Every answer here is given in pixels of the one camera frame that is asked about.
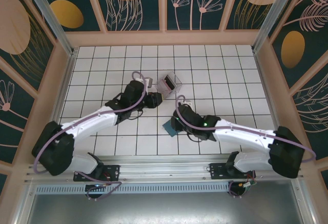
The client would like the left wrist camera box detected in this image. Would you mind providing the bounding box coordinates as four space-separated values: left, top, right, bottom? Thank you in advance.
138 76 155 89

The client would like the grey metal sheet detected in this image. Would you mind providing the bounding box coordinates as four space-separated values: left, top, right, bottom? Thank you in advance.
25 192 308 224

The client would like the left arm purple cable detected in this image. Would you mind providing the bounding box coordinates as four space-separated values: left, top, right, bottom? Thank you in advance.
34 71 150 201

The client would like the aluminium frame post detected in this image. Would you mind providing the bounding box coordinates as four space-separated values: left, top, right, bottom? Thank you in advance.
252 0 300 53
22 0 78 57

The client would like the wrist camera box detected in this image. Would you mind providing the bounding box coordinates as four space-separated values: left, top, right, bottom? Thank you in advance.
138 76 155 89
179 100 195 110

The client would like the teal leather card holder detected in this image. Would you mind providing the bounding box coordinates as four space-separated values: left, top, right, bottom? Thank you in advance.
162 119 180 137

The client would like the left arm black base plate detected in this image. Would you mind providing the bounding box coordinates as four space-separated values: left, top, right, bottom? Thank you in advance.
73 164 121 182

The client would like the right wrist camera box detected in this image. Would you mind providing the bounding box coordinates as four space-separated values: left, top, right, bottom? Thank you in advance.
179 100 195 110

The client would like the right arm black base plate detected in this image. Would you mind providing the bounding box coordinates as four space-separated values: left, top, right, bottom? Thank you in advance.
210 162 257 181

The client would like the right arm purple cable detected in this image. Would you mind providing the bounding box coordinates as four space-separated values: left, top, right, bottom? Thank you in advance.
175 94 317 198

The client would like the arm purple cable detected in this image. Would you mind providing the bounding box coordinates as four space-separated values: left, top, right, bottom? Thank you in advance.
175 94 317 198
34 71 150 201

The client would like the aluminium mounting rail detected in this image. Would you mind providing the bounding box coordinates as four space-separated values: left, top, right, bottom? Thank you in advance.
24 154 307 184

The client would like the perforated grey cable duct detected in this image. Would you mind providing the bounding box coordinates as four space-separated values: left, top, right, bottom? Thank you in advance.
35 185 231 195

